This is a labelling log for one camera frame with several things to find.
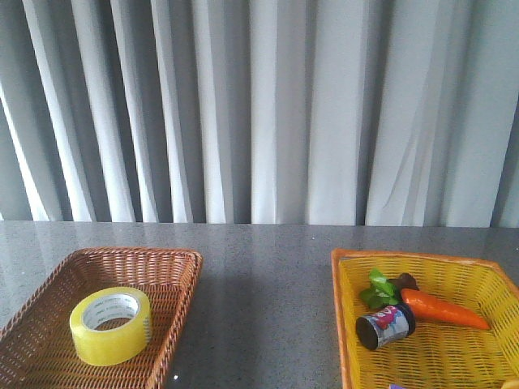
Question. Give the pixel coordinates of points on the yellow packing tape roll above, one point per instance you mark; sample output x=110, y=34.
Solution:
x=111, y=326

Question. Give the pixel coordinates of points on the orange toy carrot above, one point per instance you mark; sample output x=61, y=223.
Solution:
x=424, y=306

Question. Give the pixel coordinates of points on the grey pleated curtain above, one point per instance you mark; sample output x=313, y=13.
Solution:
x=388, y=113

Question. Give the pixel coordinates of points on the brown toy figurine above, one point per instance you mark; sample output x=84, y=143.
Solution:
x=404, y=281

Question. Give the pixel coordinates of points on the small labelled jar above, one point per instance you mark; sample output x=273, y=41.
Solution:
x=392, y=323

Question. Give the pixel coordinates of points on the purple object at edge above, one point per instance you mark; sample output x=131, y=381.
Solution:
x=395, y=386

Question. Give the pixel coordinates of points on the yellow plastic woven basket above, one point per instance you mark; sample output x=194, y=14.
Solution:
x=437, y=355

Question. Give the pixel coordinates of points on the brown wicker basket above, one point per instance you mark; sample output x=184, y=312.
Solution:
x=37, y=350

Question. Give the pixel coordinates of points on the orange object at corner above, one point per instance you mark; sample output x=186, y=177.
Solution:
x=510, y=383

